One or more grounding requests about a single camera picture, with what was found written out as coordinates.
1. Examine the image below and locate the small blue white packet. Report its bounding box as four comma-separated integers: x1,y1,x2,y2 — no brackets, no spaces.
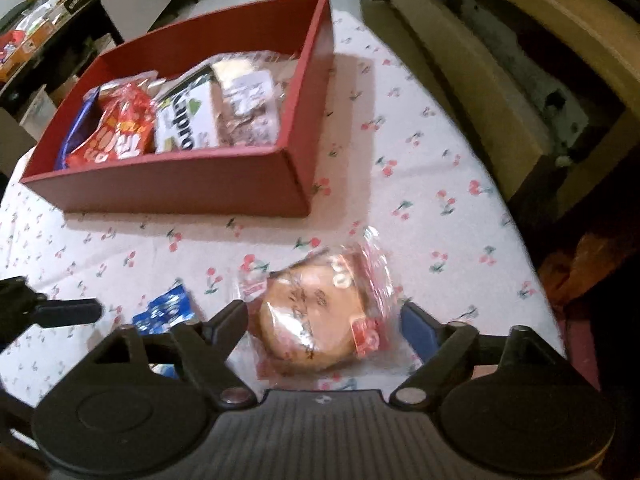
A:
131,281,199,380

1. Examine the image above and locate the red cardboard box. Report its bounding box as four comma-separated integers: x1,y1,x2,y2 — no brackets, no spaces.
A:
19,0,336,219

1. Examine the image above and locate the bun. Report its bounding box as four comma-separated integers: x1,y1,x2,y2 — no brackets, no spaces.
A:
236,226,402,377

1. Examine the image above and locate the orange cardboard box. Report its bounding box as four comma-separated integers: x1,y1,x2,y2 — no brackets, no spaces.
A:
0,29,57,83

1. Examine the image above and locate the red orange snack packet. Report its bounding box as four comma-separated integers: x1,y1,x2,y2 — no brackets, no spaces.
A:
65,76,159,169

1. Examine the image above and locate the red and blue snack packet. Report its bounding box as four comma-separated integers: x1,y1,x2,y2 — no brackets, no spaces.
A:
53,87,102,172

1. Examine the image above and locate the cherry print tablecloth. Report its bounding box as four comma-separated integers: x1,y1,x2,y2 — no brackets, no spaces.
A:
0,4,572,407

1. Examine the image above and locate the black desk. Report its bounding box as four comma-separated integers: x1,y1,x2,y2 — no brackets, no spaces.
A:
0,0,168,108

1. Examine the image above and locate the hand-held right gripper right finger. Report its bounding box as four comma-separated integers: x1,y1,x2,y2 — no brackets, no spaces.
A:
389,301,569,408

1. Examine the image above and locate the clear pastry packet white label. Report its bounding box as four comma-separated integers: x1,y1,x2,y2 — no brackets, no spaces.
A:
209,51,297,147

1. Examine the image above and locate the orange plastic bag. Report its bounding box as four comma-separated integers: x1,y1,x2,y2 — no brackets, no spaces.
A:
539,231,640,307

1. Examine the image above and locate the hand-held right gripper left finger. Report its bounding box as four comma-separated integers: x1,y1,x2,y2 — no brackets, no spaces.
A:
95,299,257,407

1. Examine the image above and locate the white and green snack packet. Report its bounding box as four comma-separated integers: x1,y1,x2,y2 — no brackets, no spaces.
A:
151,61,224,154

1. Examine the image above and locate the wooden shelf unit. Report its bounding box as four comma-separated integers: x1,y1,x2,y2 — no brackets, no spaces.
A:
359,0,640,213

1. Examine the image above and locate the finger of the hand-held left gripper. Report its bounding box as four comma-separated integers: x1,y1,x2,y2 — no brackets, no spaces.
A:
27,297,104,329

